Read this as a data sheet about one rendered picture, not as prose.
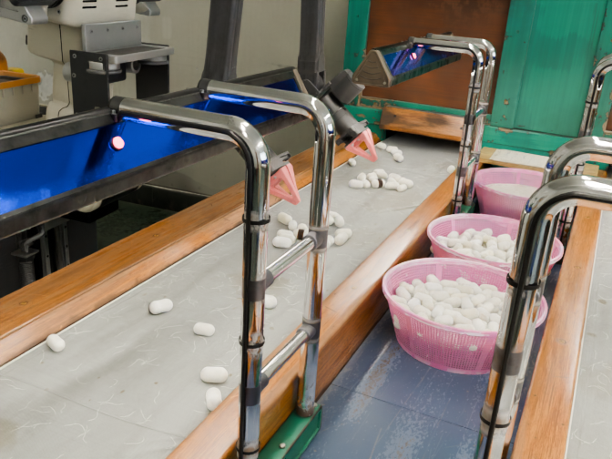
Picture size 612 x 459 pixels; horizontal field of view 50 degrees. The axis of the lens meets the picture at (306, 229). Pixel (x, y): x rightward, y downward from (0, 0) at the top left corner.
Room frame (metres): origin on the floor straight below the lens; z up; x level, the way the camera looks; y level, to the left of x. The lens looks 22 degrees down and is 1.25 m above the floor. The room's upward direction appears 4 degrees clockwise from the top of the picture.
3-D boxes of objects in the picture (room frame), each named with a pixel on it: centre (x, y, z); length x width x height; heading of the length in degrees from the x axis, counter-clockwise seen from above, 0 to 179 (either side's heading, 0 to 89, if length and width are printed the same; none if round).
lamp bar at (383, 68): (1.59, -0.23, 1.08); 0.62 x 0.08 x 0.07; 156
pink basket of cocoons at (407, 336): (0.97, -0.27, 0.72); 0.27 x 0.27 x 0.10
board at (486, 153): (1.83, -0.65, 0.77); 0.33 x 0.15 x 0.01; 66
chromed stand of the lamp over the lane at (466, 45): (1.55, -0.30, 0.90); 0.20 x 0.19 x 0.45; 156
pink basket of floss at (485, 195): (1.63, -0.56, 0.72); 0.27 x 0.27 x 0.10
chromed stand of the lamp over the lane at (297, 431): (0.67, 0.09, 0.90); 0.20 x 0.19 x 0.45; 156
